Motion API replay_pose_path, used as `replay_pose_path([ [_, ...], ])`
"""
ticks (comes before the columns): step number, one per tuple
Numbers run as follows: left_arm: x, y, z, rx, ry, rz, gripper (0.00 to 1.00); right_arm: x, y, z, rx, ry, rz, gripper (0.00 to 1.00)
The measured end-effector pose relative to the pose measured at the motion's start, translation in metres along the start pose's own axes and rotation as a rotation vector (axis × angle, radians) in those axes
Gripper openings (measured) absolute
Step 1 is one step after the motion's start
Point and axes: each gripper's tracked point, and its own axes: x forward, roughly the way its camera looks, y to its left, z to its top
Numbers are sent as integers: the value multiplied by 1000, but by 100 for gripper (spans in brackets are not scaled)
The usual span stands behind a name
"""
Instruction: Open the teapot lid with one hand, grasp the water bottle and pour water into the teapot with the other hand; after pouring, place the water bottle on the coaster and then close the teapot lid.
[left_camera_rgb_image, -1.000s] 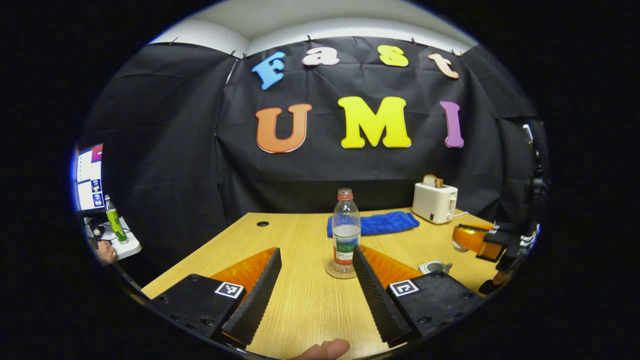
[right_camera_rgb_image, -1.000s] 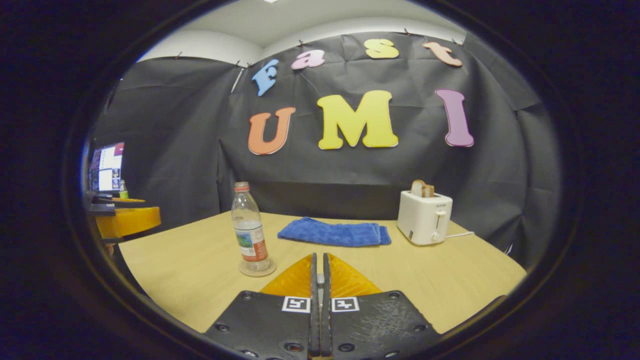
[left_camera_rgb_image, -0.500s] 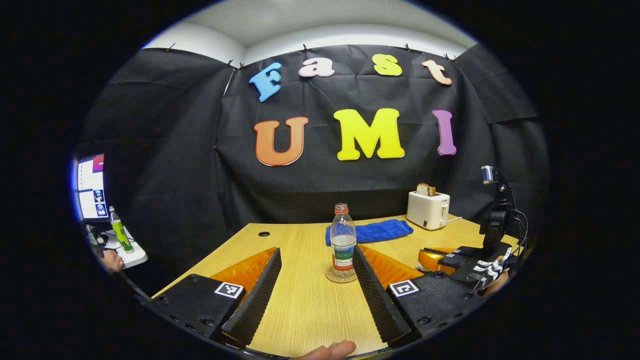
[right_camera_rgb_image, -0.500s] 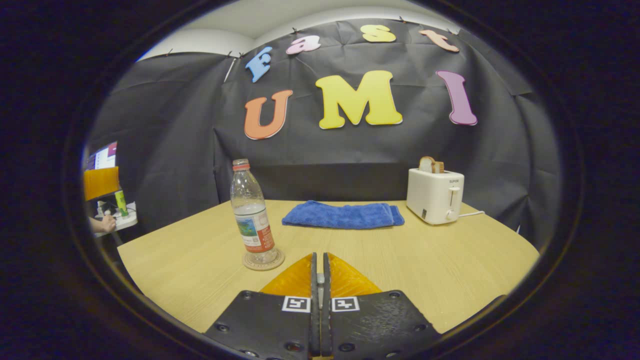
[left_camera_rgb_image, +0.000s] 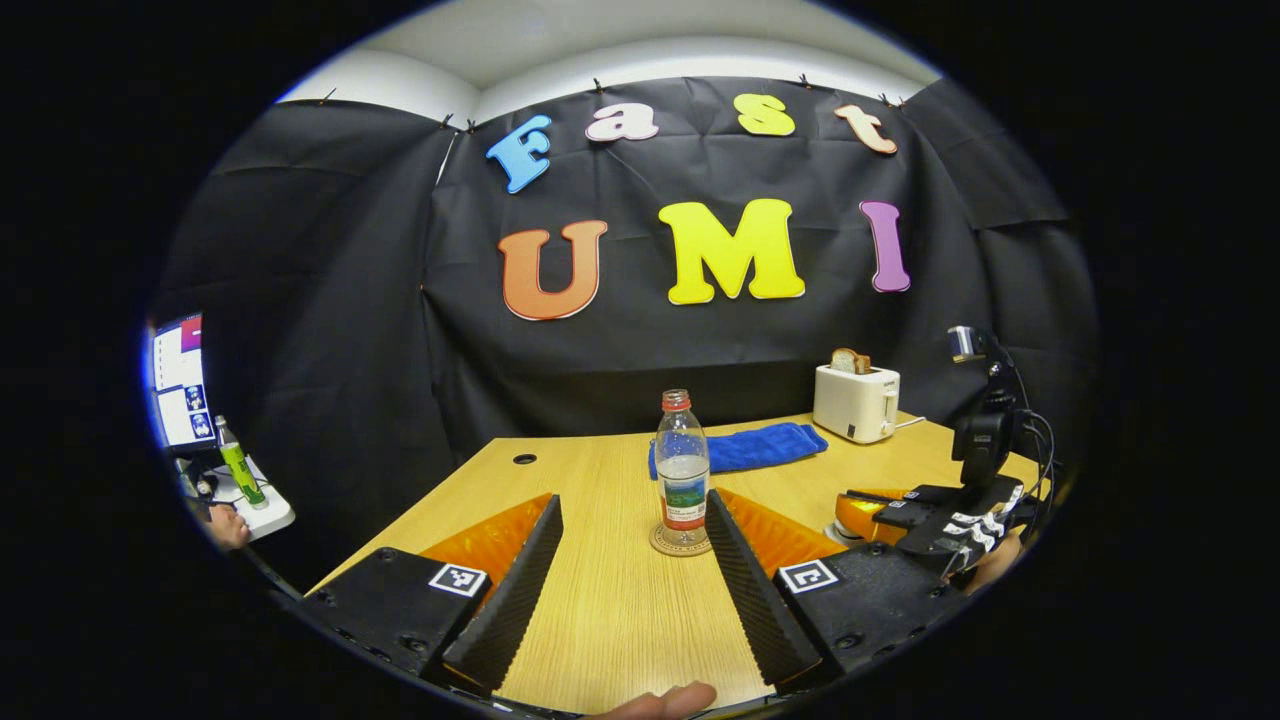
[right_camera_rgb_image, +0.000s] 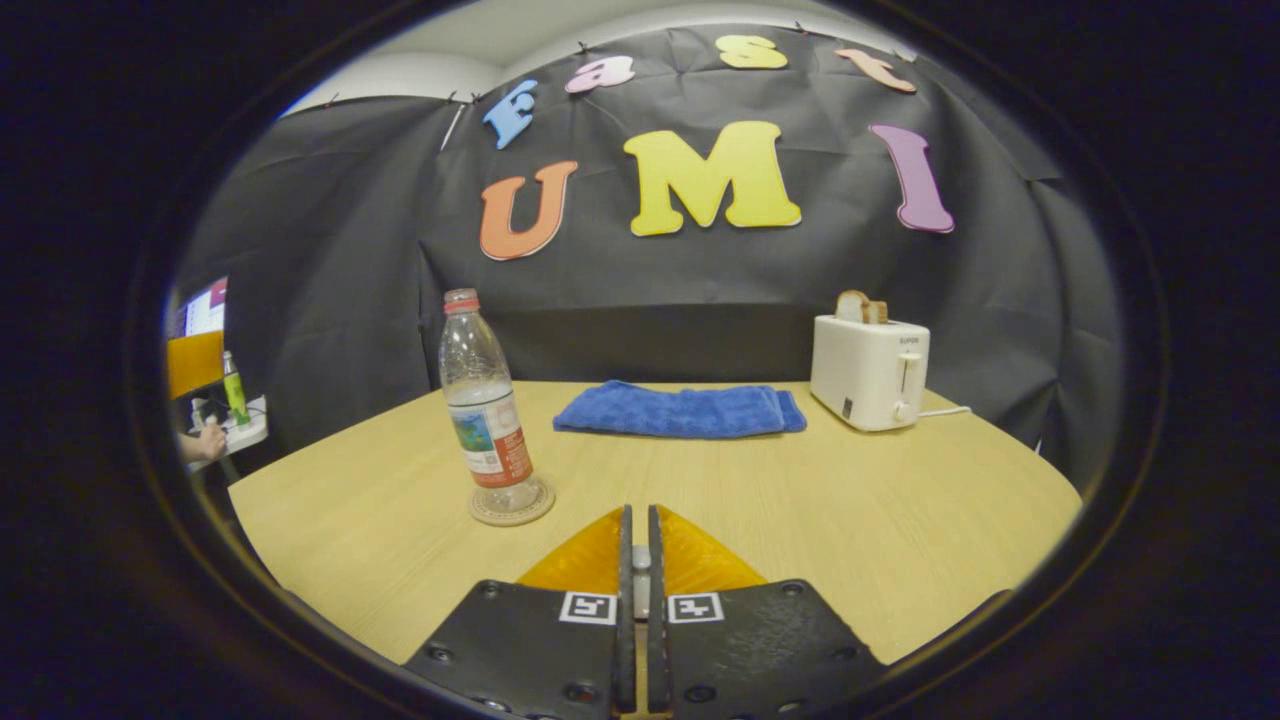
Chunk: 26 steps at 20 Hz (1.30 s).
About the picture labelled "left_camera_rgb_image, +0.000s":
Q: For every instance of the computer monitor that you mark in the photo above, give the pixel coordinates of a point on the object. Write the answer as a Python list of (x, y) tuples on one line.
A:
[(180, 385)]

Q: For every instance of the white toaster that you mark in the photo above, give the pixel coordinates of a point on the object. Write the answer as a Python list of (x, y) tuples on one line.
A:
[(852, 405)]

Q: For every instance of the green label bottle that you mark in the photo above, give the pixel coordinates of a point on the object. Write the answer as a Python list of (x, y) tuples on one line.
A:
[(240, 470)]

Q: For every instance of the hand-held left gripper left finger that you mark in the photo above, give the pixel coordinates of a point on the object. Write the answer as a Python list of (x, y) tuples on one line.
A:
[(510, 600)]

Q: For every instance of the small white side table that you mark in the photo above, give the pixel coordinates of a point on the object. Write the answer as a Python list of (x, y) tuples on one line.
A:
[(270, 515)]

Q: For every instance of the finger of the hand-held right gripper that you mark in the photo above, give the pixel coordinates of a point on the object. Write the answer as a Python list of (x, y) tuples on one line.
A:
[(950, 535), (862, 512)]

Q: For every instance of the bread slice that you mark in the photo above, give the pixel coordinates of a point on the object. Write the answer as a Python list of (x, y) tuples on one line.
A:
[(850, 361)]

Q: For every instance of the blue folded towel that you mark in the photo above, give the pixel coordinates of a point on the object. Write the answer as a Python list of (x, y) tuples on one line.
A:
[(760, 445)]

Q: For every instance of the round brown coaster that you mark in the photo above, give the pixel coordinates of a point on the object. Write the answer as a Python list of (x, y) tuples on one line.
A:
[(660, 546)]

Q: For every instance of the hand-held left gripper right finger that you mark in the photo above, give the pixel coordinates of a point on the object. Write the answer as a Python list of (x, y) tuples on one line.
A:
[(760, 610)]

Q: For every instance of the clear plastic water bottle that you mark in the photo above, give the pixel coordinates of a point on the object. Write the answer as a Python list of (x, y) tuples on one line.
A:
[(683, 480)]

